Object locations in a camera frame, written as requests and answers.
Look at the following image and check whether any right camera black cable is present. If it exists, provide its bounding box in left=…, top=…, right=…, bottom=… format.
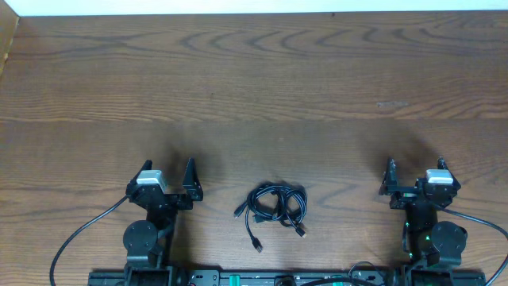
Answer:
left=434, top=204, right=508, bottom=286

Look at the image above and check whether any black USB cable dark plug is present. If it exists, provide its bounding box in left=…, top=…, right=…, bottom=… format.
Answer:
left=234, top=183, right=306, bottom=253

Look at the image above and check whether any left camera black cable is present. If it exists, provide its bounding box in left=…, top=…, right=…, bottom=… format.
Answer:
left=49, top=195, right=130, bottom=286

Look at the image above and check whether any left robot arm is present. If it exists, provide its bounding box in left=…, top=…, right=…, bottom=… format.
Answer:
left=123, top=158, right=203, bottom=285

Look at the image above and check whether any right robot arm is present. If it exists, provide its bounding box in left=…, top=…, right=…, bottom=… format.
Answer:
left=379, top=157, right=468, bottom=285

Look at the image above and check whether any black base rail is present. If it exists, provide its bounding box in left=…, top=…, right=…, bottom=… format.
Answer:
left=87, top=269, right=486, bottom=286

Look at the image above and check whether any black USB cable gold plug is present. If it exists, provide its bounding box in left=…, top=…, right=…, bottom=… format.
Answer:
left=247, top=182, right=308, bottom=238

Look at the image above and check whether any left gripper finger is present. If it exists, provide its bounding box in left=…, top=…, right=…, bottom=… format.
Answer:
left=136, top=160, right=152, bottom=177
left=183, top=158, right=203, bottom=201

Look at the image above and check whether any camera black cable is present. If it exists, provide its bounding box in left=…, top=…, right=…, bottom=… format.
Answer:
left=49, top=195, right=130, bottom=286
left=434, top=204, right=508, bottom=286

